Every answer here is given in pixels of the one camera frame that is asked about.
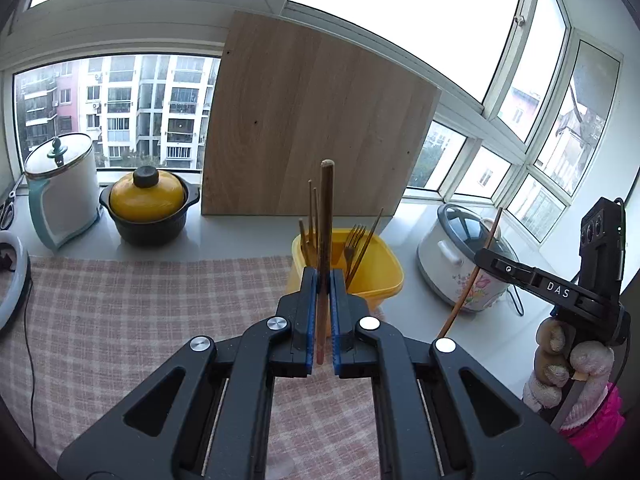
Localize white ring light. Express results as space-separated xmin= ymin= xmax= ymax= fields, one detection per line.
xmin=0 ymin=230 xmax=32 ymax=333

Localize yellow plastic container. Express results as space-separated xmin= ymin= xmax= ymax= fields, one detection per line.
xmin=286 ymin=228 xmax=405 ymax=338

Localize white kettle with teal handle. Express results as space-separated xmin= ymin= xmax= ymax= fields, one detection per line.
xmin=24 ymin=132 xmax=103 ymax=252

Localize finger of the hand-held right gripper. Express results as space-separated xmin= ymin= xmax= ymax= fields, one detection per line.
xmin=474 ymin=248 xmax=538 ymax=288

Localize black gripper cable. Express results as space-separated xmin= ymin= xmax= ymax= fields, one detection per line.
xmin=616 ymin=198 xmax=630 ymax=283

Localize black handled scissors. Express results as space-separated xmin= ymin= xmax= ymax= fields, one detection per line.
xmin=0 ymin=176 xmax=25 ymax=231

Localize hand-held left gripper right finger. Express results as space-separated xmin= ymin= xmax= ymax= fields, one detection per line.
xmin=329 ymin=268 xmax=588 ymax=480

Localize person's right hand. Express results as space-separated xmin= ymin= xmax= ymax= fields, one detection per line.
xmin=522 ymin=317 xmax=616 ymax=433

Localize black pot with yellow lid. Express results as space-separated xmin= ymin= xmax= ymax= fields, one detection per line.
xmin=98 ymin=165 xmax=200 ymax=247

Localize pink checkered cloth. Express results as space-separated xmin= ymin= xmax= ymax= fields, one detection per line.
xmin=0 ymin=255 xmax=386 ymax=480

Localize thin black cable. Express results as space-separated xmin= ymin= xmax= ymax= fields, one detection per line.
xmin=22 ymin=280 xmax=41 ymax=456

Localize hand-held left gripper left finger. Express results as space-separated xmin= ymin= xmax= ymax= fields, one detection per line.
xmin=56 ymin=266 xmax=319 ymax=480

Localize white floral rice cooker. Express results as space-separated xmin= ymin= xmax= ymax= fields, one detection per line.
xmin=417 ymin=203 xmax=521 ymax=313

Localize person's right forearm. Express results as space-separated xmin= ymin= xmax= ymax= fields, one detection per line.
xmin=567 ymin=382 xmax=628 ymax=468

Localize wooden board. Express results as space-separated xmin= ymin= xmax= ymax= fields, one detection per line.
xmin=201 ymin=10 xmax=442 ymax=217

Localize metal fork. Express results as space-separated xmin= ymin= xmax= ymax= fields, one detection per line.
xmin=343 ymin=225 xmax=367 ymax=272

